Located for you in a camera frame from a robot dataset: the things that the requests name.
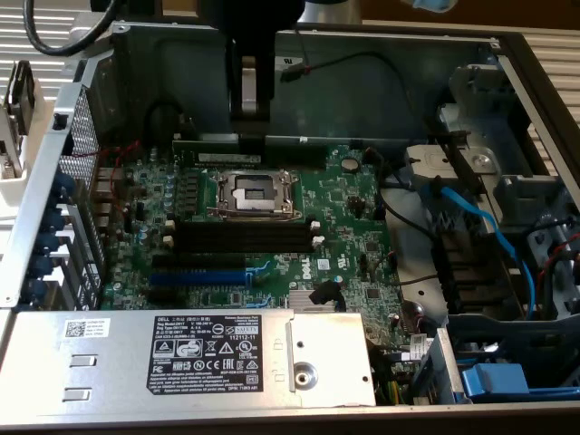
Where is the grey metal PC case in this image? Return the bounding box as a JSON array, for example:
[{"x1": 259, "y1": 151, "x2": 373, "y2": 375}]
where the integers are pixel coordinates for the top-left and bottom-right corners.
[{"x1": 0, "y1": 20, "x2": 580, "y2": 435}]

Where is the white parts rack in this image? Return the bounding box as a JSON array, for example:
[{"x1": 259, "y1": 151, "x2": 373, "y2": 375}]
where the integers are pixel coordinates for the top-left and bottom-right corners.
[{"x1": 0, "y1": 85, "x2": 47, "y2": 314}]

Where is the green motherboard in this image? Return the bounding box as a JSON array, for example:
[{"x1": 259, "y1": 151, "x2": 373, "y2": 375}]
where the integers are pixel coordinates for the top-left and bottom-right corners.
[{"x1": 92, "y1": 135, "x2": 439, "y2": 377}]

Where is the short black expansion slot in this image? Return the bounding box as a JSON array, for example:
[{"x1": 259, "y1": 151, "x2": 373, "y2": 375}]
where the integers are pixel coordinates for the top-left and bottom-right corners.
[{"x1": 145, "y1": 288, "x2": 179, "y2": 305}]

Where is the green RAM stick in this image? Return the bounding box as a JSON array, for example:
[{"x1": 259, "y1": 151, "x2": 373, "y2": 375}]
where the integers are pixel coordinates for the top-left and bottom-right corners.
[{"x1": 171, "y1": 137, "x2": 328, "y2": 168}]

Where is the metal CPU socket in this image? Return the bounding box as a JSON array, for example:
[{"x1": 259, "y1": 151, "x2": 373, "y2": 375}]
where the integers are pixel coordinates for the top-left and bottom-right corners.
[{"x1": 206, "y1": 167, "x2": 305, "y2": 224}]

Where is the black looped wire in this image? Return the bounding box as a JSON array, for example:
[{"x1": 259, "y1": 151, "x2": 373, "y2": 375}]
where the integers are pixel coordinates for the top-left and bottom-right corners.
[{"x1": 143, "y1": 100, "x2": 183, "y2": 149}]

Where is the black hard disk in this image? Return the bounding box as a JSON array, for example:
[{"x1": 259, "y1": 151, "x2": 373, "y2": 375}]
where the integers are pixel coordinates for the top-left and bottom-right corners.
[{"x1": 5, "y1": 60, "x2": 37, "y2": 136}]

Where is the silver finned heat sink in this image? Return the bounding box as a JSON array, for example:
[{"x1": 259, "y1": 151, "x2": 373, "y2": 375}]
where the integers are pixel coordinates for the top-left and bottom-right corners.
[{"x1": 288, "y1": 290, "x2": 342, "y2": 314}]

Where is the graphics card with metal bracket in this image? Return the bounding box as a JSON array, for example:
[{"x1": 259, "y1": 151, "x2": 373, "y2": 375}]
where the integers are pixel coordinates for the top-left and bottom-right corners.
[{"x1": 0, "y1": 106, "x2": 24, "y2": 179}]

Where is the blue flat wire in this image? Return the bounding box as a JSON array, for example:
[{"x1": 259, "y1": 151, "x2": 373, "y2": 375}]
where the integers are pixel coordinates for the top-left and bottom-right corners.
[{"x1": 419, "y1": 179, "x2": 538, "y2": 316}]

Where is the black angled wire connector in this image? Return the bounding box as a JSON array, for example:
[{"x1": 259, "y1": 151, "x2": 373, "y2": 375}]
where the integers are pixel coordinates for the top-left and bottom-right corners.
[{"x1": 309, "y1": 279, "x2": 342, "y2": 305}]

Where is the silver power supply with label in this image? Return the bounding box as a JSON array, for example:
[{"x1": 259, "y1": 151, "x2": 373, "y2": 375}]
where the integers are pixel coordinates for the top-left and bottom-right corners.
[{"x1": 0, "y1": 308, "x2": 378, "y2": 411}]

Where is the white sticker on case wall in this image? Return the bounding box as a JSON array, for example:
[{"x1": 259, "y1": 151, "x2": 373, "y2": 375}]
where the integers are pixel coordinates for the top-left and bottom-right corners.
[{"x1": 275, "y1": 53, "x2": 310, "y2": 72}]

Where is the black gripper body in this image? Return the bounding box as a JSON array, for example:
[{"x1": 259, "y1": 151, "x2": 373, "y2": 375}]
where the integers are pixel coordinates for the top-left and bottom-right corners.
[{"x1": 198, "y1": 0, "x2": 303, "y2": 55}]

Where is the yellow green wire bundle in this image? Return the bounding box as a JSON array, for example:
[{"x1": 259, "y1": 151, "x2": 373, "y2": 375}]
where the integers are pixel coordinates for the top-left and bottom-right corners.
[{"x1": 384, "y1": 379, "x2": 405, "y2": 405}]

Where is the metal drive cage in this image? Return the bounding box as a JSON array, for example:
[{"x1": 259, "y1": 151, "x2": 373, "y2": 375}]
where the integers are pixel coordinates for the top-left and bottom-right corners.
[{"x1": 414, "y1": 312, "x2": 580, "y2": 407}]

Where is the blue expansion slot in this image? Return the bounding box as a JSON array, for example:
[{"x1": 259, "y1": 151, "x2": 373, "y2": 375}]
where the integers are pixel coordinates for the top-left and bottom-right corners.
[{"x1": 148, "y1": 267, "x2": 249, "y2": 287}]

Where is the black wire with connector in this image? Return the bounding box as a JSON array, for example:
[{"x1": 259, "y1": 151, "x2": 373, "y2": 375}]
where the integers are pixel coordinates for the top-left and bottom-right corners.
[{"x1": 279, "y1": 24, "x2": 436, "y2": 137}]

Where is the grey metal disk bay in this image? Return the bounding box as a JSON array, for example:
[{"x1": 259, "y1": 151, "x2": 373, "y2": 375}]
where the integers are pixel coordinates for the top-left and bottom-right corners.
[{"x1": 404, "y1": 63, "x2": 580, "y2": 318}]

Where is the blue plastic latch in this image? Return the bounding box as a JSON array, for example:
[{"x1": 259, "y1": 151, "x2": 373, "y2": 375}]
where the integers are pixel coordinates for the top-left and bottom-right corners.
[{"x1": 460, "y1": 362, "x2": 531, "y2": 402}]

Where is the long black expansion slot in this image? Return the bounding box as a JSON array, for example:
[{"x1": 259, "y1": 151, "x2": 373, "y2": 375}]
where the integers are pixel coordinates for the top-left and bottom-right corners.
[{"x1": 151, "y1": 253, "x2": 247, "y2": 269}]

